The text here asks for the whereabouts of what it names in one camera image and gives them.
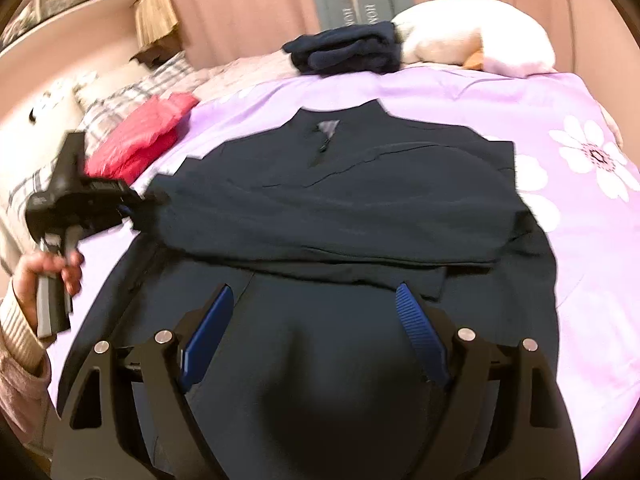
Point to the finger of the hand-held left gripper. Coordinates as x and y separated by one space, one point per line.
142 204

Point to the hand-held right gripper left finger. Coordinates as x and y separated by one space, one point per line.
207 335

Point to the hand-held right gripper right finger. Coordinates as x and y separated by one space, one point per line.
420 330

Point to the dark navy sweater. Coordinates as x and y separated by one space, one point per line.
325 200

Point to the person's left forearm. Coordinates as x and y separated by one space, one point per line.
20 355

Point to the folded dark navy clothes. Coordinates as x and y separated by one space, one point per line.
345 50

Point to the person's left hand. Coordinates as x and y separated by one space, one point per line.
25 280

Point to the red puffer jacket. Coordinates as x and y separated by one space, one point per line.
140 135

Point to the plaid pillow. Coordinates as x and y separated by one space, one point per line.
112 105

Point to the small dark brown object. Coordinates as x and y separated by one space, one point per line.
155 55

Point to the pinkish grey duvet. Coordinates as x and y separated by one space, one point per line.
240 75

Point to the pink curtain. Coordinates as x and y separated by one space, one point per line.
240 5

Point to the purple floral blanket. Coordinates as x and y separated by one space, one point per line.
500 110

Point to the white plush goose toy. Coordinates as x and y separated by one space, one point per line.
475 30

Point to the white wall shelf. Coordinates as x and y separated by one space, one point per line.
65 5

